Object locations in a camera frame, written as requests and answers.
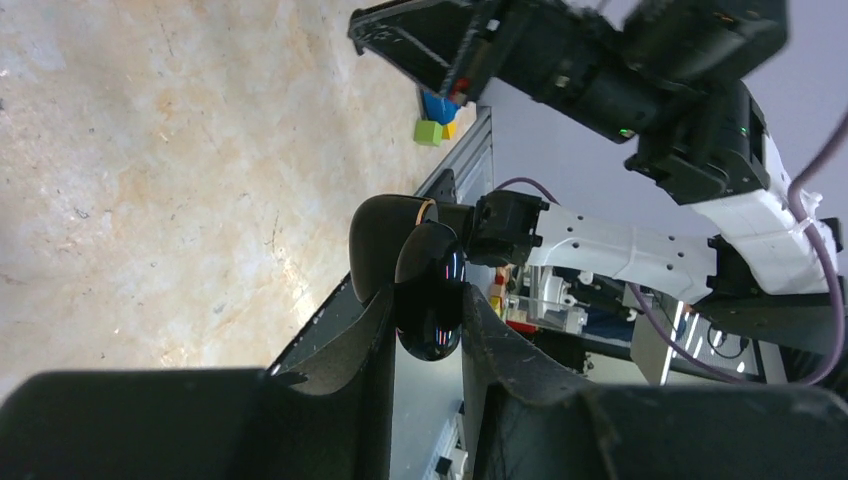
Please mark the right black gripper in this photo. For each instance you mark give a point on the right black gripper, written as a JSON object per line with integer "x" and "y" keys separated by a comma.
{"x": 568, "y": 58}

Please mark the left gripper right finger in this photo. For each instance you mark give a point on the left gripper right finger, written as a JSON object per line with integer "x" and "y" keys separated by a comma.
{"x": 528, "y": 417}

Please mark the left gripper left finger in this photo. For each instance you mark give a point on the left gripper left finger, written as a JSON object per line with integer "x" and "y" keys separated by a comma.
{"x": 327, "y": 417}

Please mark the black earbud case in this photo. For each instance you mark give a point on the black earbud case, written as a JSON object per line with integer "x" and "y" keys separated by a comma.
{"x": 400, "y": 241}

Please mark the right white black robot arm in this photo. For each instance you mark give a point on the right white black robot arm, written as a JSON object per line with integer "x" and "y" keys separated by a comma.
{"x": 672, "y": 78}

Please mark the blue toy car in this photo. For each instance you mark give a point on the blue toy car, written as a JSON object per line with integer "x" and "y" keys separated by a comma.
{"x": 438, "y": 109}

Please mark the green cube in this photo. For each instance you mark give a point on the green cube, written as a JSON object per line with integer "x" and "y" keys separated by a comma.
{"x": 428, "y": 133}

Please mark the yellow cube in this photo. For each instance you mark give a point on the yellow cube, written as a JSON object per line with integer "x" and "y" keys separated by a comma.
{"x": 449, "y": 131}

